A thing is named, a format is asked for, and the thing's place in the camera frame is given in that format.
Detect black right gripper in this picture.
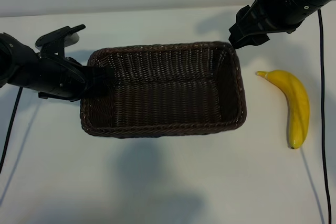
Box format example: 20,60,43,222
227,0,320,50

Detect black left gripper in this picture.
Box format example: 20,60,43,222
30,52,114,102

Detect dark brown wicker basket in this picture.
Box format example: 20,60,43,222
79,40,248,139

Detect yellow banana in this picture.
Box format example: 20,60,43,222
255,69,311,150

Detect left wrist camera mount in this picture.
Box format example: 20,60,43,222
35,24,87,54

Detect black cable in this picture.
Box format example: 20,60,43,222
317,8,332,224
0,87,24,175

